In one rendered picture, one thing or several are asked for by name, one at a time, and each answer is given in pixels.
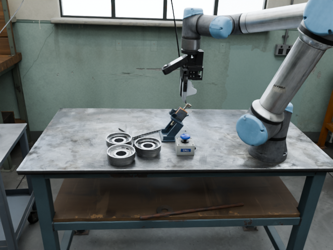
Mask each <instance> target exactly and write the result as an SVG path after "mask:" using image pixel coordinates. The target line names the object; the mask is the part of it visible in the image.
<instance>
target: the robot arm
mask: <svg viewBox="0 0 333 250"><path fill-rule="evenodd" d="M182 20H183V22H182V38H181V48H182V49H181V53H183V54H184V55H183V56H181V57H179V58H177V59H176V60H174V61H172V62H170V63H169V64H166V65H164V66H163V67H162V71H163V73H164V75H167V74H169V73H171V72H172V71H174V70H176V69H177V68H179V67H180V96H181V98H182V100H183V102H184V103H185V101H186V97H187V96H190V95H194V94H196V93H197V90H196V89H195V88H194V85H192V82H191V81H189V80H202V77H203V56H204V51H202V50H200V44H201V36H206V37H212V38H216V39H226V38H227V37H228V36H229V35H239V34H245V33H255V32H264V31H274V30H283V29H293V28H298V32H299V37H298V39H297V40H296V42H295V43H294V45H293V47H292V48H291V50H290V51H289V53H288V55H287V56H286V58H285V60H284V61H283V63H282V64H281V66H280V68H279V69H278V71H277V73H276V74H275V76H274V77H273V79H272V81H271V82H270V84H269V85H268V87H267V89H266V90H265V92H264V94H263V96H262V97H261V99H259V100H255V101H254V102H253V103H252V105H251V106H250V108H249V110H248V111H247V113H246V114H245V115H242V116H241V117H240V118H239V119H238V121H237V123H236V131H237V134H238V136H239V138H240V139H241V140H242V141H243V142H244V143H246V144H248V145H249V149H248V152H249V154H250V155H251V156H253V157H254V158H256V159H258V160H260V161H264V162H268V163H280V162H283V161H285V160H286V158H287V153H288V152H287V145H286V137H287V132H288V128H289V124H290V119H291V115H292V113H293V111H292V110H293V105H292V104H291V103H290V101H291V100H292V99H293V97H294V96H295V94H296V93H297V91H298V90H299V89H300V87H301V86H302V84H303V83H304V81H305V80H306V79H307V77H308V76H309V74H310V73H311V71H312V70H313V69H314V67H315V66H316V64H317V63H318V61H319V60H320V59H321V57H322V56H323V54H324V53H325V51H326V50H327V49H330V48H333V0H308V2H307V3H301V4H294V5H288V6H282V7H276V8H270V9H264V10H258V11H252V12H246V13H239V14H232V15H205V14H204V13H203V9H202V8H197V7H186V8H185V9H184V11H183V19H182ZM191 55H192V56H191ZM200 71H202V77H201V75H200Z"/></svg>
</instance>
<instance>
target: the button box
mask: <svg viewBox="0 0 333 250"><path fill-rule="evenodd" d="M195 150H196V147H195V144H194V141H193V138H190V139H188V140H187V141H183V139H181V138H180V137H176V138H175V151H176V155H177V156H194V151H195Z"/></svg>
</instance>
